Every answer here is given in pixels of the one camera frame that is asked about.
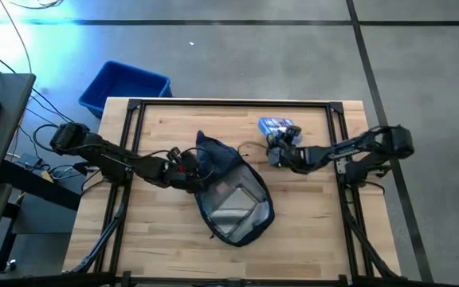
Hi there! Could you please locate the black power box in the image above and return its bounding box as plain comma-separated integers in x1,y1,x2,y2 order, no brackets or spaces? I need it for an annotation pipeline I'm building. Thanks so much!
17,153,42,169

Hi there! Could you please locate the blue first aid kit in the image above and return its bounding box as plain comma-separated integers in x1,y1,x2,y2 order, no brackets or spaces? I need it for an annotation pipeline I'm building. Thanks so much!
257,116,304,147

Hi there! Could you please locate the grey cable loop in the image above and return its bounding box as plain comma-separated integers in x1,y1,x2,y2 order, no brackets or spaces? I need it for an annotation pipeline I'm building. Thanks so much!
9,0,65,10

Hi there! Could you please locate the blue plastic bin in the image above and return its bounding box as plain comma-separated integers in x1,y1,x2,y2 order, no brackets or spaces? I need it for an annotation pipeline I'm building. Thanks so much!
78,60,174,120

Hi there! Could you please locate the beige floor cable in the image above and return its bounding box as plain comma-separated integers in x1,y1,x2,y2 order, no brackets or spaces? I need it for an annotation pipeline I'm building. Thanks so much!
0,0,33,75

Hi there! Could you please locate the black cable plug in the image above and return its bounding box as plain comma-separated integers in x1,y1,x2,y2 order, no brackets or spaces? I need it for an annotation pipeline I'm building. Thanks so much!
72,161,95,176

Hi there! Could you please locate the dark navy backpack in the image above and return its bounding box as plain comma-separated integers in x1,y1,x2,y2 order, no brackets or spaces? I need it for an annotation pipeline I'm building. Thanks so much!
194,129,276,248

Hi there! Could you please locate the black metal table frame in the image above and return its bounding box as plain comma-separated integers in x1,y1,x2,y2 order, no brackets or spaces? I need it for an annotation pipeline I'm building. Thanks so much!
64,98,404,287

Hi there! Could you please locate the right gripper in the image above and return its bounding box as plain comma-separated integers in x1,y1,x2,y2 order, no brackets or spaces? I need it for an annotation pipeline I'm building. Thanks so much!
267,125,309,171

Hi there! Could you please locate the clear mesh zip pouch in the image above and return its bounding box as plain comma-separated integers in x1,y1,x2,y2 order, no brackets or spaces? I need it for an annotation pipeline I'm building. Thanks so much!
207,186,263,241

